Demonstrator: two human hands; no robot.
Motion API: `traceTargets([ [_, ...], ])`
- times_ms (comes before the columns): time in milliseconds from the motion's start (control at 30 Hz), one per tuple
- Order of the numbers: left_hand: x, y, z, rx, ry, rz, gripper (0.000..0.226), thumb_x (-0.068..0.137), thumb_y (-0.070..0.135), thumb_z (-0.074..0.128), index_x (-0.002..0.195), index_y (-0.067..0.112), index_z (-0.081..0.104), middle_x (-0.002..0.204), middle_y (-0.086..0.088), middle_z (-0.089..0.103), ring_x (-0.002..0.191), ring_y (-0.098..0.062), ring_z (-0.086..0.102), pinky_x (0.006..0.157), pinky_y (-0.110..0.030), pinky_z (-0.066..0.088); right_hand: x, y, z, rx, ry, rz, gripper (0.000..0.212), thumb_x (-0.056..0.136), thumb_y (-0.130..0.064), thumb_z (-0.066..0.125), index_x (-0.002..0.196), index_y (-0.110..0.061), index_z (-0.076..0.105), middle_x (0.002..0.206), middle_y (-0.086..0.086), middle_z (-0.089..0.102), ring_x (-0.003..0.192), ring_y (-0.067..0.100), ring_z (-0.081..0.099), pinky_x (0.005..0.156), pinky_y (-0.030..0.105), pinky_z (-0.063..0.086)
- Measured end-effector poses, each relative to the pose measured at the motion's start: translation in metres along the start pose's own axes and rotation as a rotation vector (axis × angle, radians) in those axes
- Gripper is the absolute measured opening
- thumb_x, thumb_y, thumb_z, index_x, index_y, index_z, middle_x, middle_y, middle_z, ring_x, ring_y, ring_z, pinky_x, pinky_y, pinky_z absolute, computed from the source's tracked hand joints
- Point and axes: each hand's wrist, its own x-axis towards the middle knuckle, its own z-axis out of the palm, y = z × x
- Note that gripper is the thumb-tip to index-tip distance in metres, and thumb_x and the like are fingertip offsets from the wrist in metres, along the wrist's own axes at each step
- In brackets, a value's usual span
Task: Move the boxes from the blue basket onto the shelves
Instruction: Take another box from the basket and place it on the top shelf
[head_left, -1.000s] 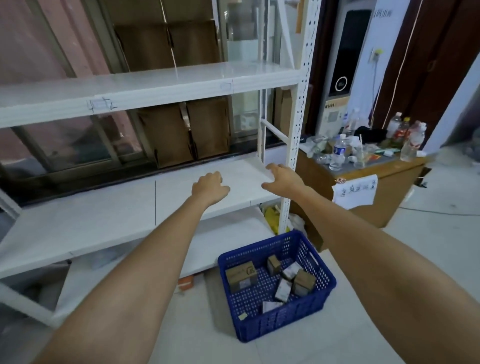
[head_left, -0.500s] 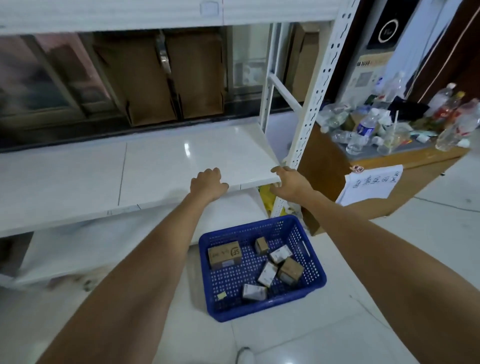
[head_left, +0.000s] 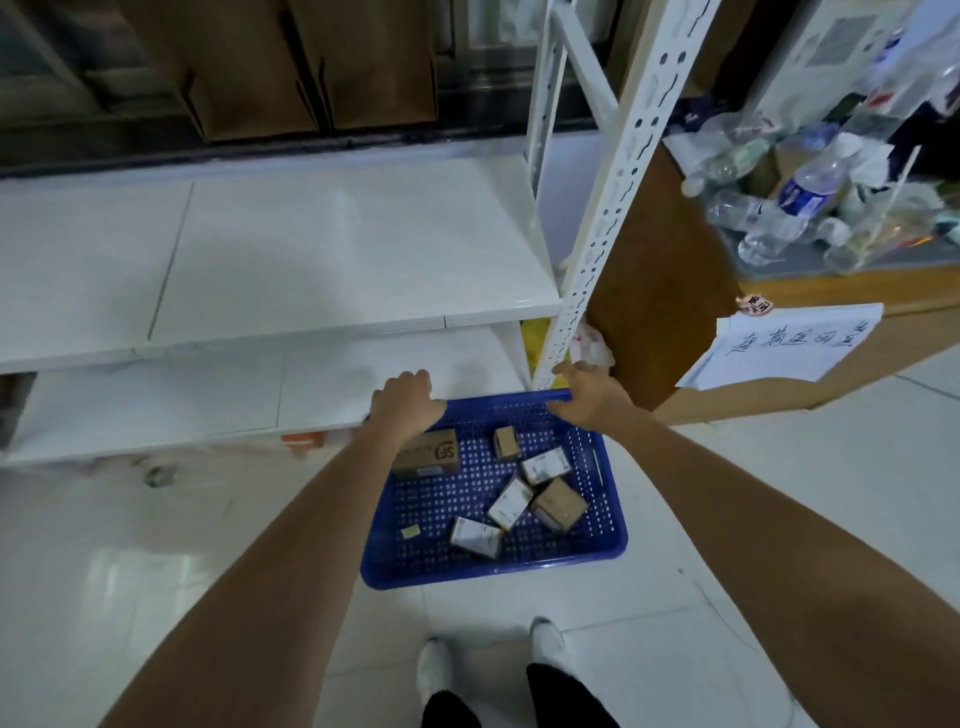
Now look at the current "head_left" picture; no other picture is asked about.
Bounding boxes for person's right forearm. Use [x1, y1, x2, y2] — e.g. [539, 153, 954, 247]
[599, 408, 960, 728]

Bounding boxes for grey sliding window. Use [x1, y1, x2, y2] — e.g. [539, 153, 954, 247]
[0, 0, 624, 178]

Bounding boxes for flattened brown carton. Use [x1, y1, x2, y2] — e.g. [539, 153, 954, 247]
[288, 0, 440, 133]
[116, 0, 320, 144]

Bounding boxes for white standing code sign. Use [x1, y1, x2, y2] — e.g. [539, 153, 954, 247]
[749, 0, 920, 129]

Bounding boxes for person's left hand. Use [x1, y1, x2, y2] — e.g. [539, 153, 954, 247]
[367, 369, 450, 452]

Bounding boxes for person's right hand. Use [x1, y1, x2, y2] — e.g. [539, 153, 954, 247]
[545, 361, 646, 436]

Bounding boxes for cardboard box with black logo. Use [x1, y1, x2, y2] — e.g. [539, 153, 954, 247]
[391, 428, 461, 481]

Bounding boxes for blue plastic basket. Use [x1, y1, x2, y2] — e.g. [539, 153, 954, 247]
[359, 388, 630, 592]

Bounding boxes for white shoe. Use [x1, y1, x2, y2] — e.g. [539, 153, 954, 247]
[416, 637, 455, 706]
[528, 616, 575, 676]

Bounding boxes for person's left forearm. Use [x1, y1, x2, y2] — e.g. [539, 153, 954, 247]
[97, 427, 429, 728]

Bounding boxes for brown wooden counter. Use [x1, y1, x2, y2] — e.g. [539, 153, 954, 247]
[584, 142, 960, 429]

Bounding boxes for yellow plastic bag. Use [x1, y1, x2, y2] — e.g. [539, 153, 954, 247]
[521, 318, 571, 390]

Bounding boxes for white plastic bag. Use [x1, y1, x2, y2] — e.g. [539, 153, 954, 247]
[571, 322, 616, 373]

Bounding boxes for white metal shelving rack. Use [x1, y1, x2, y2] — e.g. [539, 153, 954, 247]
[0, 0, 723, 470]

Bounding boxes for grey counter mat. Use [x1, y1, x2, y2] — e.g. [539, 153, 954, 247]
[716, 224, 960, 280]

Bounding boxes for pile of plastic bottles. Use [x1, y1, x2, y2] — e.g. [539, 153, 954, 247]
[678, 14, 960, 275]

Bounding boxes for black cloth bundle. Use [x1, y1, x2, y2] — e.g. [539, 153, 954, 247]
[884, 101, 960, 181]

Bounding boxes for cube box marked 3-3-418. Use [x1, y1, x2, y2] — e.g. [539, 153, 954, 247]
[530, 477, 589, 534]

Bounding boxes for white handwritten paper sign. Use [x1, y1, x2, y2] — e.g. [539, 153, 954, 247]
[676, 302, 885, 393]

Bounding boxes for black trousers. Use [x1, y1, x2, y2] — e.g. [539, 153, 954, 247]
[421, 663, 620, 728]

